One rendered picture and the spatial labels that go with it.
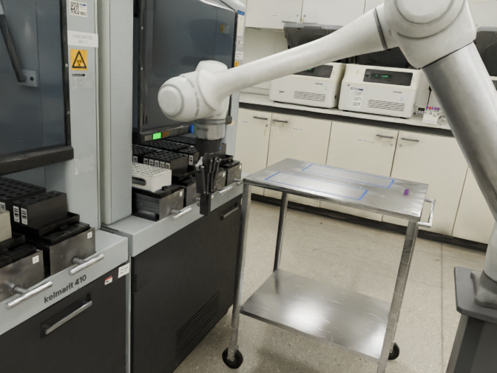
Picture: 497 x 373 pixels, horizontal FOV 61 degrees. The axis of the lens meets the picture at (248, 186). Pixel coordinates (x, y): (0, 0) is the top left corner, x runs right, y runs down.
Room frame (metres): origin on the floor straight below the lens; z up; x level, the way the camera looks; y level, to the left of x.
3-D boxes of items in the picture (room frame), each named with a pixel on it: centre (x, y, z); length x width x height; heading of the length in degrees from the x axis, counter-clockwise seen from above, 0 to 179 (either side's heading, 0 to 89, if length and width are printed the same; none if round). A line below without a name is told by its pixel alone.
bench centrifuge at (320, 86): (3.78, -0.47, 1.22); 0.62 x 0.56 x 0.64; 156
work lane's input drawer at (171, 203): (1.38, 0.53, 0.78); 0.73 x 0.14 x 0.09; 68
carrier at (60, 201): (0.91, 0.47, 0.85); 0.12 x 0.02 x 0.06; 158
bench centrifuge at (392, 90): (3.56, -1.01, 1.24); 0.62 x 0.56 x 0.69; 158
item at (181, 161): (1.43, 0.26, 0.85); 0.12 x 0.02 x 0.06; 158
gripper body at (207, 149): (1.21, 0.13, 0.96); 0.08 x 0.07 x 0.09; 158
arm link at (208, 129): (1.21, 0.13, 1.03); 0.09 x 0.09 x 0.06
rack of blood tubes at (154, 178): (1.33, 0.41, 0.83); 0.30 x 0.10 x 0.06; 68
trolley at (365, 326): (1.54, -0.35, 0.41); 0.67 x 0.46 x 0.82; 65
